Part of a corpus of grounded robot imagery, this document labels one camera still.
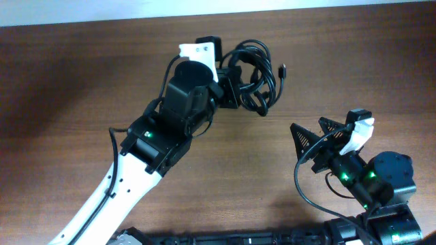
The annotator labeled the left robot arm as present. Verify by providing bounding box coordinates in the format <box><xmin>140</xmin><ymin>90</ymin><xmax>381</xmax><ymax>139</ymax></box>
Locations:
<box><xmin>51</xmin><ymin>61</ymin><xmax>242</xmax><ymax>244</ymax></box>

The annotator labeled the camera cable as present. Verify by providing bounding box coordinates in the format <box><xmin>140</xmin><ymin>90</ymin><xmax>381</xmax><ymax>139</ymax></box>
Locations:
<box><xmin>294</xmin><ymin>125</ymin><xmax>379</xmax><ymax>245</ymax></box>
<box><xmin>67</xmin><ymin>54</ymin><xmax>181</xmax><ymax>245</ymax></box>

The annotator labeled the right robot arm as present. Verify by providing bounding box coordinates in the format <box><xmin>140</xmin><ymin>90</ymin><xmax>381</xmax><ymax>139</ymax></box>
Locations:
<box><xmin>290</xmin><ymin>110</ymin><xmax>422</xmax><ymax>244</ymax></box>

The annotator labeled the right camera cable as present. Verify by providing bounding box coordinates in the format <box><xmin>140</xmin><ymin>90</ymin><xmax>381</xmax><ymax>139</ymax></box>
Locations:
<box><xmin>294</xmin><ymin>125</ymin><xmax>379</xmax><ymax>245</ymax></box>

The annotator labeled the black cable bundle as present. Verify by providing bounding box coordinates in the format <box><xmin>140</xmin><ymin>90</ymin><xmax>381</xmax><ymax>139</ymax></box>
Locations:
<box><xmin>219</xmin><ymin>39</ymin><xmax>287</xmax><ymax>117</ymax></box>

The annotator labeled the left camera cable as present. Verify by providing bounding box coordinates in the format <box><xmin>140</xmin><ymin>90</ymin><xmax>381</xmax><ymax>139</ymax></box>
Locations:
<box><xmin>67</xmin><ymin>54</ymin><xmax>181</xmax><ymax>245</ymax></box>

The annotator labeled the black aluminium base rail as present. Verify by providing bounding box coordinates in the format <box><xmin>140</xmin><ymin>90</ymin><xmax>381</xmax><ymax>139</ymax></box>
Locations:
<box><xmin>108</xmin><ymin>226</ymin><xmax>341</xmax><ymax>245</ymax></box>

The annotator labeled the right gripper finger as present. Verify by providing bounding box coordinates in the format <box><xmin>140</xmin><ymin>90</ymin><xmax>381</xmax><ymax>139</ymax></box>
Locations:
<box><xmin>318</xmin><ymin>117</ymin><xmax>347</xmax><ymax>140</ymax></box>
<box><xmin>290</xmin><ymin>123</ymin><xmax>321</xmax><ymax>160</ymax></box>

